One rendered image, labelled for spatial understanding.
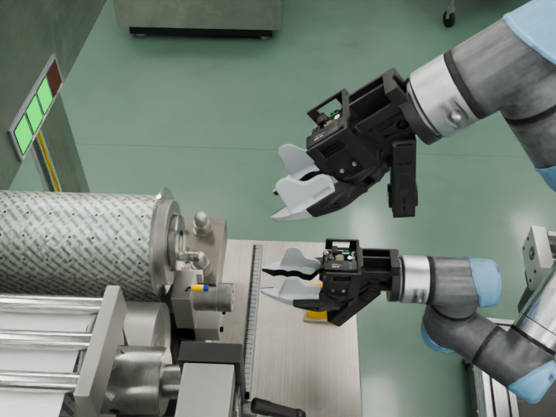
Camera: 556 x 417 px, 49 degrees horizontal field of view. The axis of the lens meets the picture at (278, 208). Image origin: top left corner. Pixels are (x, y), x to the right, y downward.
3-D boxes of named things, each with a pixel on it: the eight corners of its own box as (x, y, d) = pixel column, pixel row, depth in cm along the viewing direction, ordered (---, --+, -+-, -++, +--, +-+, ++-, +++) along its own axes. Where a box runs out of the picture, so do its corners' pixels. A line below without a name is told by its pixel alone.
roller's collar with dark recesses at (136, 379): (164, 428, 58) (154, 396, 53) (102, 425, 58) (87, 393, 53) (174, 368, 62) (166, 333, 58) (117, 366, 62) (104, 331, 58)
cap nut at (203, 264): (210, 278, 105) (208, 261, 102) (189, 277, 105) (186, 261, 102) (213, 261, 107) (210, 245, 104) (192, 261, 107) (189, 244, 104)
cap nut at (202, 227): (211, 237, 112) (209, 220, 108) (191, 237, 112) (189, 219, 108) (213, 222, 114) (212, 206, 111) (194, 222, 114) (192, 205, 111)
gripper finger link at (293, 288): (259, 270, 91) (319, 265, 92) (260, 293, 96) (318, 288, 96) (261, 286, 89) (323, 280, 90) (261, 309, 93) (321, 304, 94)
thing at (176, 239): (188, 233, 87) (180, 280, 82) (174, 232, 87) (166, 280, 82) (180, 203, 80) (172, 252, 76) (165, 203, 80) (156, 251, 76)
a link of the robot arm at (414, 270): (418, 275, 100) (424, 317, 94) (390, 275, 100) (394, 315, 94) (425, 246, 94) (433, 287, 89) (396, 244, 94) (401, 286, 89)
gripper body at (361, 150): (301, 113, 67) (394, 54, 62) (346, 160, 72) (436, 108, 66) (299, 158, 62) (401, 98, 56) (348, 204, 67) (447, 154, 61)
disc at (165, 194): (165, 318, 82) (146, 253, 71) (160, 318, 82) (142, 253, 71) (181, 232, 92) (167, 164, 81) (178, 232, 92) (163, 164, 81)
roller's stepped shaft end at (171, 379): (227, 407, 57) (225, 391, 55) (165, 405, 58) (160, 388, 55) (231, 376, 60) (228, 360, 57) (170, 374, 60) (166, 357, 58)
